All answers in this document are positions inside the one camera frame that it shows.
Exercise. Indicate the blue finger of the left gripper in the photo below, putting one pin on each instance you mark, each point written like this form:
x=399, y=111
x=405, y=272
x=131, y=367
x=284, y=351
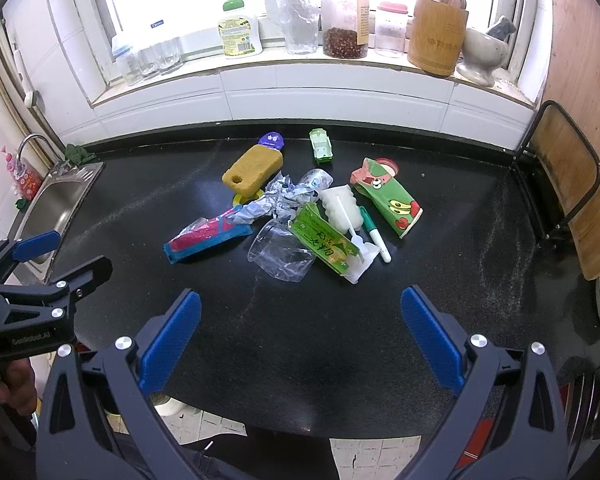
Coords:
x=36, y=246

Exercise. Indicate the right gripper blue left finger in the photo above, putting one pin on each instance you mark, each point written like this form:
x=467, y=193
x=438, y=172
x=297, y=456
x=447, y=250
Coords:
x=163, y=339

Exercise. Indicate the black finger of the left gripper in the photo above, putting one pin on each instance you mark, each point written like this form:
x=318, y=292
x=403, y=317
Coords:
x=80, y=281

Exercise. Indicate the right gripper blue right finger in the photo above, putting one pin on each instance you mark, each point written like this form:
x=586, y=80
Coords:
x=438, y=336

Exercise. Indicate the green white marker pen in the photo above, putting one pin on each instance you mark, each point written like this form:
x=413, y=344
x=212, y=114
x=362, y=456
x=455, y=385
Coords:
x=375, y=235

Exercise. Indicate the pink blue toothbrush package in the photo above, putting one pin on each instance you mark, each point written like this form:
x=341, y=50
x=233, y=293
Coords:
x=203, y=234

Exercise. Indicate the green snack box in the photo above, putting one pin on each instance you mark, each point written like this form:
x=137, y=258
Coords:
x=332, y=247

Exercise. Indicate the clear plastic cup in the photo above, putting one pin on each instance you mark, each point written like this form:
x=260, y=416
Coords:
x=279, y=253

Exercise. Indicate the white bottle brush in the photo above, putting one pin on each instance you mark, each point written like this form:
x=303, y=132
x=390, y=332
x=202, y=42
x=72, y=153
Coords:
x=342, y=213

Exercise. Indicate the red green juice carton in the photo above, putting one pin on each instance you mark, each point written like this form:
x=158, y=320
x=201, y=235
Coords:
x=396, y=205

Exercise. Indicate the blue white wrapper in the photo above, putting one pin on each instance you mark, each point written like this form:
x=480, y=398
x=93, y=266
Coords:
x=281, y=200

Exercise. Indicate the yellow sponge block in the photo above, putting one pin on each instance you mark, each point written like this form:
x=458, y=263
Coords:
x=252, y=170

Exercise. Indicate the small green carton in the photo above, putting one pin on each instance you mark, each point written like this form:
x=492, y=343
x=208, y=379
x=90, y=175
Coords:
x=321, y=146

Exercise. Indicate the person's left hand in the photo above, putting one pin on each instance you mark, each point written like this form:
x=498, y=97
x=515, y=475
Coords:
x=17, y=387

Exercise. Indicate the stainless steel sink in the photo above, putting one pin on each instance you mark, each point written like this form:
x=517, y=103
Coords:
x=53, y=208

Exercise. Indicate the red pink soap bottle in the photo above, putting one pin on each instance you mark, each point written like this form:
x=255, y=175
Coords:
x=27, y=179

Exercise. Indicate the chrome faucet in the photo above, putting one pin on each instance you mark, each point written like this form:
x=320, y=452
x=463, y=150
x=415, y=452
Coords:
x=44, y=151

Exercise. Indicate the green scrub cloth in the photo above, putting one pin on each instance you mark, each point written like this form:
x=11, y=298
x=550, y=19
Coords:
x=78, y=156

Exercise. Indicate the yellow round lid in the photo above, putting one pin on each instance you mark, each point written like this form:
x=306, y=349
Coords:
x=240, y=200

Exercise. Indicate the clear glass jars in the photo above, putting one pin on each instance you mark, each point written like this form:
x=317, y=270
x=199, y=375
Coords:
x=137, y=59

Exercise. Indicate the green dish soap bottle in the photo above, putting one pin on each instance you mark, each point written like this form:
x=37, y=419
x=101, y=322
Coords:
x=238, y=32

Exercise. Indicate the stone mortar and pestle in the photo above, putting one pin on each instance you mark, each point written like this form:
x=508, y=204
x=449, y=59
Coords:
x=484, y=52

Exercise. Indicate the pink lid plastic jar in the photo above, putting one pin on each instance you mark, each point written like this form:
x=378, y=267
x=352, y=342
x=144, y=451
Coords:
x=391, y=21

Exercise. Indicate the clear glass pitcher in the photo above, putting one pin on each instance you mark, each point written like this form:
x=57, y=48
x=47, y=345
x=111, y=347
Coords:
x=298, y=20

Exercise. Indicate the small brown box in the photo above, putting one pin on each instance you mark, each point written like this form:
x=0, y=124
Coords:
x=362, y=22

